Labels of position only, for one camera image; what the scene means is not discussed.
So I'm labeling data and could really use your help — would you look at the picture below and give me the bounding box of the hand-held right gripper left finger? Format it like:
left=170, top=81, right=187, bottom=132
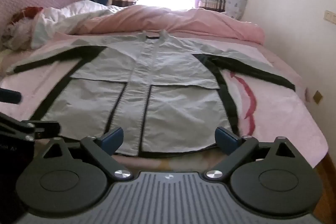
left=43, top=127, right=132, bottom=181

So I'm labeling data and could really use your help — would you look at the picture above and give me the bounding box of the pink duvet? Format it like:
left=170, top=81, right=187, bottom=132
left=75, top=5, right=265, bottom=45

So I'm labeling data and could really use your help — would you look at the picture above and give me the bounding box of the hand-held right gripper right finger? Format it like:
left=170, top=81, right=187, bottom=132
left=204, top=127, right=295, bottom=181

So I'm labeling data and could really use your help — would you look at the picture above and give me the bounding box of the white quilt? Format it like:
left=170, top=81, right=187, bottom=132
left=31, top=0, right=124, bottom=50

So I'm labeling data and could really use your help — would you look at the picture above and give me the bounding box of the pink bed sheet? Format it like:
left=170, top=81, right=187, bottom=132
left=0, top=31, right=330, bottom=169

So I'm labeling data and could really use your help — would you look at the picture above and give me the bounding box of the round printed cushion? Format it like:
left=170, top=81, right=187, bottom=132
left=225, top=0, right=250, bottom=21

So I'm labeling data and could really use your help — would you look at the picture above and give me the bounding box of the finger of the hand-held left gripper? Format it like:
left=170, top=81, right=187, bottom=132
left=0, top=112, right=61, bottom=141
left=0, top=89, right=22, bottom=105

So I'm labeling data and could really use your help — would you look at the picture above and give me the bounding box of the wooden bed frame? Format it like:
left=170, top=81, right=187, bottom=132
left=311, top=148, right=336, bottom=224

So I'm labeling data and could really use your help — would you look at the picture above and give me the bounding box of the red and white plush toy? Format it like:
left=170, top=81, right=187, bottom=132
left=1, top=6, right=44, bottom=51

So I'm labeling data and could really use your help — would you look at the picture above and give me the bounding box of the brass floor socket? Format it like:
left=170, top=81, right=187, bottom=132
left=313, top=91, right=324, bottom=105

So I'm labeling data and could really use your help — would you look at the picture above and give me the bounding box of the grey jacket with black trim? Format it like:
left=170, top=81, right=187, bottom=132
left=5, top=29, right=297, bottom=159

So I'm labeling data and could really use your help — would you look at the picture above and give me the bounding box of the pink padded headboard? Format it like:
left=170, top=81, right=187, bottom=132
left=0, top=0, right=84, bottom=38

